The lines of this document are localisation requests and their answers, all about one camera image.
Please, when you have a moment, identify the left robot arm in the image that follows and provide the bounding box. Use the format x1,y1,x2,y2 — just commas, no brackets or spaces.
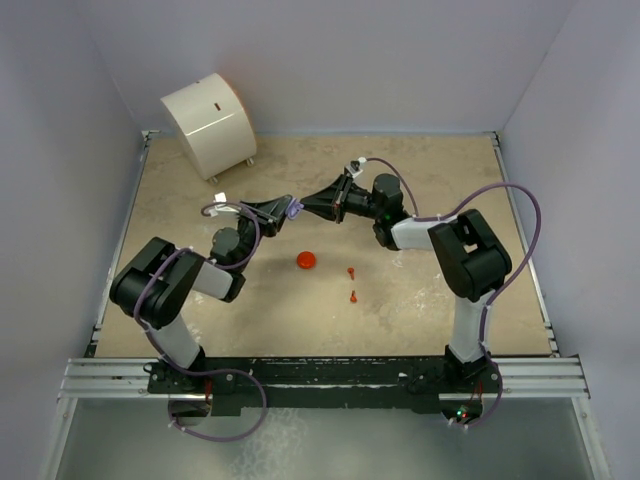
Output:
109,194,303,392

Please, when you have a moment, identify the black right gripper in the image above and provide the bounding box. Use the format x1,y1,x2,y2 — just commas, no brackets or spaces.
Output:
302,174,384,223

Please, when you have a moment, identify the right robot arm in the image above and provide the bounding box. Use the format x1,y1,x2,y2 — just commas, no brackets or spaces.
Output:
301,172,512,391

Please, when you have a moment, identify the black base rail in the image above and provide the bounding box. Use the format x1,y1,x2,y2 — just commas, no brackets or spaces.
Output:
143,354,501,417

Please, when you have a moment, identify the lilac earbud charging case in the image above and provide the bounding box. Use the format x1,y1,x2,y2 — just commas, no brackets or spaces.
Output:
285,198,304,220

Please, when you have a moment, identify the white cylindrical box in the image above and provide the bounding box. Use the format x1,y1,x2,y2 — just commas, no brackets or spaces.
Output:
161,73,257,181

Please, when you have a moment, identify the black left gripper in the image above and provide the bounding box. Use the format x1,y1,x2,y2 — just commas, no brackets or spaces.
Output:
234,195,291,272

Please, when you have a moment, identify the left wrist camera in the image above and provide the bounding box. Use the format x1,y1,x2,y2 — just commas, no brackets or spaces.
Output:
206,192,239,217

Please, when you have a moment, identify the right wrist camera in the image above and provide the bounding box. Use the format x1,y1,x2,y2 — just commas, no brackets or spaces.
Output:
344,157,368,178

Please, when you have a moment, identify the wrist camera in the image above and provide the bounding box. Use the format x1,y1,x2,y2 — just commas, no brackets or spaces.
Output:
344,157,368,178
206,192,239,217

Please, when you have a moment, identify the orange earbud charging case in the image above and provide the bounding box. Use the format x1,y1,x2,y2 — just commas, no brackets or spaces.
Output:
296,251,317,269

